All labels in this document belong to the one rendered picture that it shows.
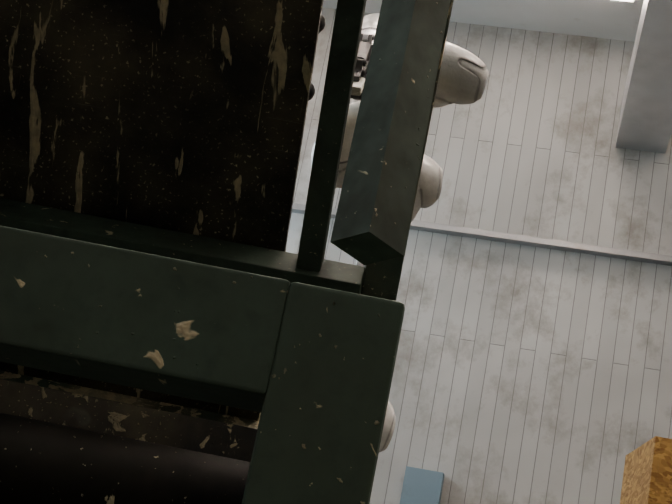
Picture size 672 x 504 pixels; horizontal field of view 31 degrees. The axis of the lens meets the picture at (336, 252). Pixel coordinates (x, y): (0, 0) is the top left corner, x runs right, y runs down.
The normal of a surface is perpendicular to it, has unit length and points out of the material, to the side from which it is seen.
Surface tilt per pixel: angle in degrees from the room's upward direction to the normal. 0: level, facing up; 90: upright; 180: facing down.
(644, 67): 180
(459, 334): 90
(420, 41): 83
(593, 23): 180
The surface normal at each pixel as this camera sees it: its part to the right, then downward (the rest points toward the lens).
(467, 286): -0.13, -0.32
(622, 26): -0.19, 0.94
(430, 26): 0.73, -0.18
